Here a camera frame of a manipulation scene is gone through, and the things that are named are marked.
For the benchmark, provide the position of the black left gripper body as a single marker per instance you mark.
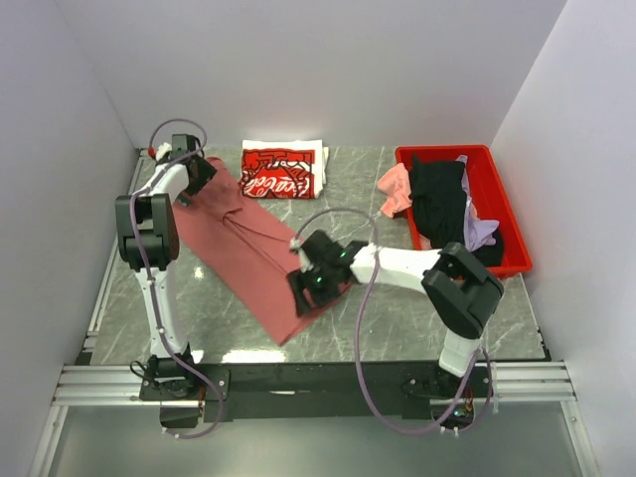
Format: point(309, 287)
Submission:
point(205, 175)

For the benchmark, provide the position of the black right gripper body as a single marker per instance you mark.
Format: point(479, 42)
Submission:
point(321, 287)

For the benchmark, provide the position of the red white Coca-Cola shirt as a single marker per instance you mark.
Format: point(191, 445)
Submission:
point(284, 169)

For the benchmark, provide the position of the dusty rose t-shirt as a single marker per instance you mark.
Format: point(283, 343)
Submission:
point(248, 249)

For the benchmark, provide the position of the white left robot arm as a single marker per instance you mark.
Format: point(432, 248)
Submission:
point(148, 241)

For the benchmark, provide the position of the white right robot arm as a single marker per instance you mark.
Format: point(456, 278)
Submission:
point(463, 292)

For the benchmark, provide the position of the light salmon pink shirt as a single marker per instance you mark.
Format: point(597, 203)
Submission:
point(395, 184)

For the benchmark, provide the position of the black shirt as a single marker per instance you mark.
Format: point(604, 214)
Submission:
point(438, 203)

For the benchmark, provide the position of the lavender shirt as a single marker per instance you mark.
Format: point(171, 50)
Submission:
point(477, 232)

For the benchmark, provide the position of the black base crossbar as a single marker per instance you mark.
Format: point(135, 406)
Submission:
point(286, 390)

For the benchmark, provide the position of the red plastic bin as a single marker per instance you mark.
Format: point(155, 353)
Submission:
point(488, 193)

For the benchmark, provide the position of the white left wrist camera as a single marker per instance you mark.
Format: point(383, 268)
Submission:
point(157, 153)

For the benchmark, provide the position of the aluminium rail frame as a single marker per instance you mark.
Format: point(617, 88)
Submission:
point(98, 426)

